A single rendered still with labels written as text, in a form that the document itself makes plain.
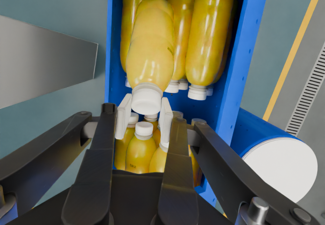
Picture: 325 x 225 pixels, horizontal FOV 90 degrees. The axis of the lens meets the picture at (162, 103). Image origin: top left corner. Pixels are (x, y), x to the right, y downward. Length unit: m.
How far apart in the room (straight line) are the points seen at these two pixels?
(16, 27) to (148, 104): 0.63
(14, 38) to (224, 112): 0.69
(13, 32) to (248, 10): 0.68
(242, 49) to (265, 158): 0.41
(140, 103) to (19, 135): 1.86
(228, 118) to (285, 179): 0.44
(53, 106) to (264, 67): 1.93
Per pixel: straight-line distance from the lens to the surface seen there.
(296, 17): 1.94
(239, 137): 0.63
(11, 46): 0.75
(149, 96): 0.20
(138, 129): 0.35
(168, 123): 0.15
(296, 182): 0.73
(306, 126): 2.24
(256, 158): 0.59
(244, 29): 0.27
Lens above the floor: 1.45
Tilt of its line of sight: 75 degrees down
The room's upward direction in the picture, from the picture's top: 166 degrees clockwise
